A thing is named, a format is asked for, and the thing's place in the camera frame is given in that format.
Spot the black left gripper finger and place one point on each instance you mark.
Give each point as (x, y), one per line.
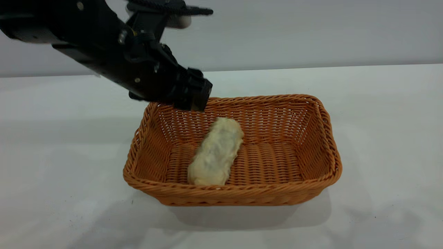
(193, 102)
(200, 84)

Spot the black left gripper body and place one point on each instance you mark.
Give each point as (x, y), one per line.
(152, 72)

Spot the striped orange cream bread roll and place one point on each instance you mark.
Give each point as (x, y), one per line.
(216, 152)

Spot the orange woven wicker basket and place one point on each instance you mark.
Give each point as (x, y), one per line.
(270, 166)

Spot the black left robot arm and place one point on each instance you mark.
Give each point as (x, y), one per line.
(76, 31)

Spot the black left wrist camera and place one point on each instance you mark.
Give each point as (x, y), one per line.
(152, 22)

